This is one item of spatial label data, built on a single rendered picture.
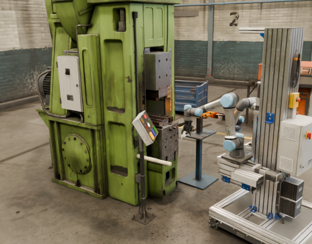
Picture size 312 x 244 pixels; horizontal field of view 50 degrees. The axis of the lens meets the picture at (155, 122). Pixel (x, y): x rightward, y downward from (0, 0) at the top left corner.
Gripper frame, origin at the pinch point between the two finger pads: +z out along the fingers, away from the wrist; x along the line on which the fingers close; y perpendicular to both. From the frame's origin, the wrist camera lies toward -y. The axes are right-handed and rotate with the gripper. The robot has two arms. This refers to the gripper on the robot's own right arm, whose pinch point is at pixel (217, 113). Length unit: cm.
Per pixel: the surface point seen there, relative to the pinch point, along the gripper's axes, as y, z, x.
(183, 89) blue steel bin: 34, 228, 250
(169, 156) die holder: 42, 25, -70
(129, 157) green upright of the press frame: 34, 47, -115
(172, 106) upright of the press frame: -8, 50, -30
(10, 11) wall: -146, 646, 86
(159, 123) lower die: -2, 30, -81
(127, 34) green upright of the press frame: -103, 44, -113
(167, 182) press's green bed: 80, 30, -68
